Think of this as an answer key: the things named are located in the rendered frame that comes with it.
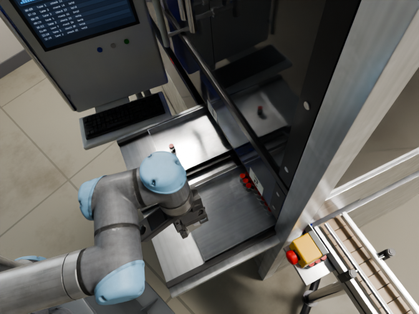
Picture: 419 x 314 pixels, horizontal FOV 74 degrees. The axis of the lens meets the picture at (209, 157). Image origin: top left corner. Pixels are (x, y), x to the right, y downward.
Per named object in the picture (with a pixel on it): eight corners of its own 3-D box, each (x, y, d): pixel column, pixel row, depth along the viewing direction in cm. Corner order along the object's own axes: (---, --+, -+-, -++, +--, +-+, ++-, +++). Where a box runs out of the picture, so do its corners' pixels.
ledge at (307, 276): (317, 230, 98) (318, 228, 96) (341, 266, 91) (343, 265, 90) (282, 248, 96) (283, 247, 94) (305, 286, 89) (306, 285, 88)
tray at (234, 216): (254, 162, 112) (254, 157, 109) (292, 218, 99) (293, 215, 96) (176, 199, 106) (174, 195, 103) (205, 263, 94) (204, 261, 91)
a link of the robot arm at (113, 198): (73, 233, 45) (141, 215, 45) (75, 174, 51) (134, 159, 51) (95, 245, 52) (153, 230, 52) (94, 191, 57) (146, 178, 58)
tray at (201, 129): (218, 105, 129) (217, 100, 126) (245, 147, 116) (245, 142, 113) (149, 134, 124) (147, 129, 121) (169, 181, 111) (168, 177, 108)
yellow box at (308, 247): (307, 236, 88) (313, 229, 81) (322, 257, 84) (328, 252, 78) (287, 247, 86) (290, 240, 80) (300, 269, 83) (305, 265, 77)
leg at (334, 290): (310, 287, 159) (361, 261, 93) (320, 303, 154) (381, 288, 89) (297, 294, 157) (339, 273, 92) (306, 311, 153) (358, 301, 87)
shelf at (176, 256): (214, 101, 133) (214, 98, 131) (299, 233, 98) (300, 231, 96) (118, 141, 126) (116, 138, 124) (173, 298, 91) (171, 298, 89)
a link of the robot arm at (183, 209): (161, 215, 55) (148, 182, 59) (166, 223, 59) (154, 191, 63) (196, 199, 56) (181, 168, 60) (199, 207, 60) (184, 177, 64)
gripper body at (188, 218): (209, 222, 70) (204, 205, 60) (178, 237, 69) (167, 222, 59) (197, 197, 74) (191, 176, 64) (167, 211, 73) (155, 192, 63)
